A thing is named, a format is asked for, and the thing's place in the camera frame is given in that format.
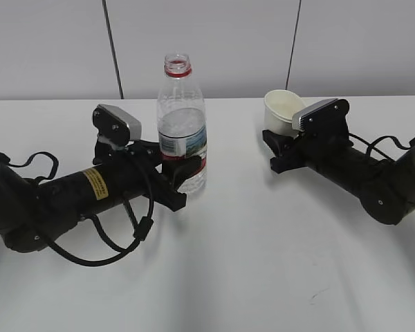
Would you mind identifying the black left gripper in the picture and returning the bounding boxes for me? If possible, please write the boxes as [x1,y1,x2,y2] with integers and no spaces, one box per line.
[93,137,203,212]

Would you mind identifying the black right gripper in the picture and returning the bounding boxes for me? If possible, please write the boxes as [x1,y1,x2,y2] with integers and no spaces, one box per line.
[262,129,353,173]

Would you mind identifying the white paper cup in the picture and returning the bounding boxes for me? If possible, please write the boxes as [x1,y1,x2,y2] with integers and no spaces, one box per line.
[264,89,305,137]

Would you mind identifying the clear plastic water bottle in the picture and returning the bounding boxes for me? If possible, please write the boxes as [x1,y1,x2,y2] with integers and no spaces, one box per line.
[156,53,207,194]

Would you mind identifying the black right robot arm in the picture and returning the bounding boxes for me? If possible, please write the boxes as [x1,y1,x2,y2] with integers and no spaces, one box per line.
[262,130,415,225]

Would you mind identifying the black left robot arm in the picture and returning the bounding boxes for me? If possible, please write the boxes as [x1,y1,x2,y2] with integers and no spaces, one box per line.
[0,140,202,253]

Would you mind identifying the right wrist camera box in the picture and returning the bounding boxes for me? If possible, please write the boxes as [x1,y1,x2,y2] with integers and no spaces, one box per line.
[291,98,349,138]

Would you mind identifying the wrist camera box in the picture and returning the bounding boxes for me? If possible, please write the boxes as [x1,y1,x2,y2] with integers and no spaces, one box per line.
[92,104,142,146]
[291,98,349,138]

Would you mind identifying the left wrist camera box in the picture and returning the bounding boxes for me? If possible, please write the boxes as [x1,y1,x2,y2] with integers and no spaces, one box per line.
[92,104,142,146]

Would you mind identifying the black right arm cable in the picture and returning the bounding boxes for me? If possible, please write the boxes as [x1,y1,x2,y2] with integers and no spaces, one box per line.
[347,133,415,162]

